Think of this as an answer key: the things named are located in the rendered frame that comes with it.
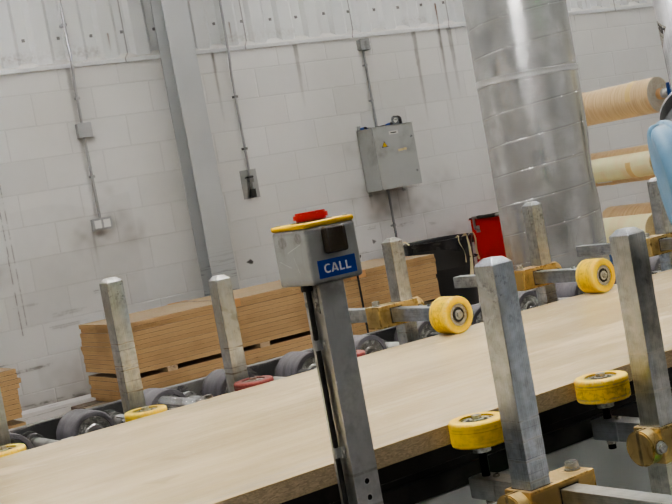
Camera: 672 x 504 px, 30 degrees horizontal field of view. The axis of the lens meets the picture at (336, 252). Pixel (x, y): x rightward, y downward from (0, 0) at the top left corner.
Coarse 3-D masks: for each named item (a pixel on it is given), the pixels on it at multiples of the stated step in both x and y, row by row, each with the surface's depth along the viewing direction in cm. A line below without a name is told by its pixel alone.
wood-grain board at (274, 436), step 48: (432, 336) 269; (480, 336) 256; (528, 336) 244; (576, 336) 233; (624, 336) 223; (288, 384) 238; (384, 384) 218; (432, 384) 209; (480, 384) 201; (96, 432) 222; (144, 432) 213; (192, 432) 205; (240, 432) 197; (288, 432) 190; (384, 432) 177; (432, 432) 173; (0, 480) 193; (48, 480) 186; (96, 480) 180; (144, 480) 174; (192, 480) 168; (240, 480) 163; (288, 480) 159; (336, 480) 163
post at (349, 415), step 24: (336, 288) 142; (312, 312) 142; (336, 312) 142; (312, 336) 144; (336, 336) 142; (336, 360) 142; (336, 384) 141; (360, 384) 143; (336, 408) 142; (360, 408) 143; (336, 432) 143; (360, 432) 143; (336, 456) 143; (360, 456) 143; (360, 480) 142
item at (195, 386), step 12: (384, 336) 347; (312, 348) 334; (276, 360) 326; (264, 372) 324; (180, 384) 310; (192, 384) 312; (96, 408) 297; (108, 408) 299; (120, 408) 301; (48, 420) 290; (12, 432) 285; (24, 432) 287; (36, 432) 288; (48, 432) 290
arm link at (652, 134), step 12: (660, 0) 120; (660, 12) 120; (660, 24) 120; (660, 36) 120; (660, 120) 111; (648, 132) 112; (660, 132) 109; (648, 144) 114; (660, 144) 108; (660, 156) 108; (660, 168) 110; (660, 180) 113; (660, 192) 116
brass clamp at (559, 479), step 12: (564, 468) 165; (588, 468) 163; (552, 480) 160; (564, 480) 160; (576, 480) 161; (588, 480) 162; (516, 492) 158; (528, 492) 157; (540, 492) 157; (552, 492) 158
